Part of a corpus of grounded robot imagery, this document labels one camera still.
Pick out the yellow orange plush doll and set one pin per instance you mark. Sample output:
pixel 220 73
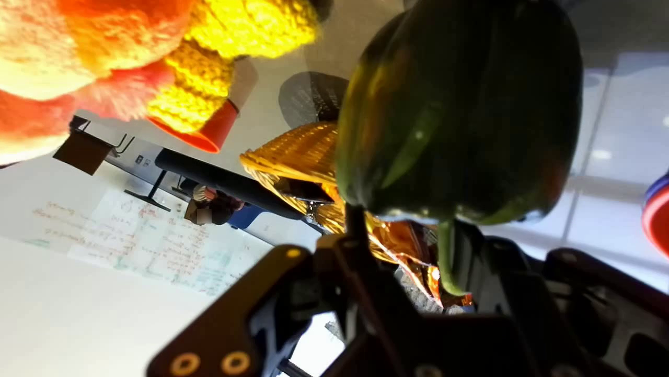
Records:
pixel 131 60

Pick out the green bell pepper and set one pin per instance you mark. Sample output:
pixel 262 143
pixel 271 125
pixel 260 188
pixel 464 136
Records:
pixel 463 110

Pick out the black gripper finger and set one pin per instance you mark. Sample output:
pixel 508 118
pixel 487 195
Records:
pixel 357 241

